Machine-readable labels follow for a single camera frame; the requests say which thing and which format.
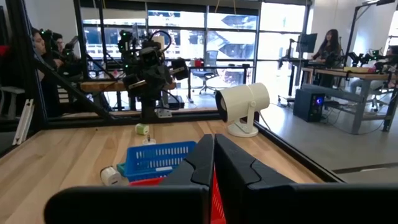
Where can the black computer tower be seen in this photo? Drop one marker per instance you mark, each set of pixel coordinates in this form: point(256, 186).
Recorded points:
point(306, 105)

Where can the white cylindrical projector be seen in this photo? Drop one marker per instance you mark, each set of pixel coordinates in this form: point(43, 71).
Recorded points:
point(242, 102)

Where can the black monitor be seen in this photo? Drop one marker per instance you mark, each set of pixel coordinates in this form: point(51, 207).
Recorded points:
point(306, 43)

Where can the blue plastic basket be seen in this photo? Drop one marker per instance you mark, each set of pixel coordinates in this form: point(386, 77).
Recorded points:
point(136, 174)

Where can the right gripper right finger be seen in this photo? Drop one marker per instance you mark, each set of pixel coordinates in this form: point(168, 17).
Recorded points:
point(236, 174)

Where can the white rectangular box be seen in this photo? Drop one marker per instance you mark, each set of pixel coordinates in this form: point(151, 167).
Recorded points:
point(163, 169)

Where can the red plastic basket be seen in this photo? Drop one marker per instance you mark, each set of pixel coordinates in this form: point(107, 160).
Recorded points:
point(146, 182)

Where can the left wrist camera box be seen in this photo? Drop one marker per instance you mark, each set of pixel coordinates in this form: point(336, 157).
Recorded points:
point(150, 56)

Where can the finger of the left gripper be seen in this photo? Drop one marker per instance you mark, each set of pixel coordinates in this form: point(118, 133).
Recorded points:
point(147, 81)
point(161, 79)

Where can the person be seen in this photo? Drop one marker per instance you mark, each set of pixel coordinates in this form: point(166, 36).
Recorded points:
point(38, 45)
point(59, 40)
point(392, 54)
point(329, 53)

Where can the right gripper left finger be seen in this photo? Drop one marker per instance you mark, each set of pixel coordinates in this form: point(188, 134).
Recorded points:
point(192, 174)

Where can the teal rectangular device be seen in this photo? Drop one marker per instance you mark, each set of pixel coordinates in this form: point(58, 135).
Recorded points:
point(121, 169)

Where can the white and grey charger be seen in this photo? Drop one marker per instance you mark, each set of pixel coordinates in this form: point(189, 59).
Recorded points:
point(110, 176)

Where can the neighbouring black robot arm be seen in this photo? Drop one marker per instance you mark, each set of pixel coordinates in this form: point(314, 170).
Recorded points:
point(66, 53)
point(363, 58)

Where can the green wall charger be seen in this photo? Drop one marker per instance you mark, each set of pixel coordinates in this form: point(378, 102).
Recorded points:
point(142, 129)

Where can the grey office chair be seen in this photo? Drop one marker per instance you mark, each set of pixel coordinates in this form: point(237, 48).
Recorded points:
point(206, 73)

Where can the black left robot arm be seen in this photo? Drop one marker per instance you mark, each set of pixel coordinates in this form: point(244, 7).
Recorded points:
point(148, 107)

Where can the white cube charger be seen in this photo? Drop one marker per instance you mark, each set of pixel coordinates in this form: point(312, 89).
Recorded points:
point(149, 141)

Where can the red container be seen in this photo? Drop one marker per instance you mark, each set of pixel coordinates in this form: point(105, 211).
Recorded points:
point(197, 63)

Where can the wooden-top workbench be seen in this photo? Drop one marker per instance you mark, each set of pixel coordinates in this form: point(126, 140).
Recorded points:
point(99, 85)
point(342, 74)

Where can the white metal rail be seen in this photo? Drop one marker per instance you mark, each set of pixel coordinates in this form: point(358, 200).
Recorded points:
point(23, 123)

